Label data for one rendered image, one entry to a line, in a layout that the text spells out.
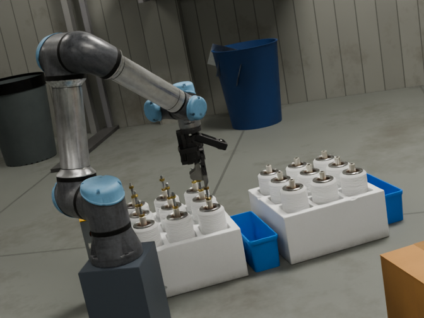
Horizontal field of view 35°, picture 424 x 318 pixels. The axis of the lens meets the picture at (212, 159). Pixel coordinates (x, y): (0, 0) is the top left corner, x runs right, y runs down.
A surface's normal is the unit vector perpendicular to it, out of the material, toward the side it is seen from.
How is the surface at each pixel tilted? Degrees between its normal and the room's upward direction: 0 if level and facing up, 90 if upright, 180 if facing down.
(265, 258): 92
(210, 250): 90
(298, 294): 0
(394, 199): 92
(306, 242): 90
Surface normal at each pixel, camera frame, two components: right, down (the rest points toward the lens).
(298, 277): -0.18, -0.95
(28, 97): 0.65, 0.17
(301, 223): 0.27, 0.21
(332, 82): -0.16, 0.29
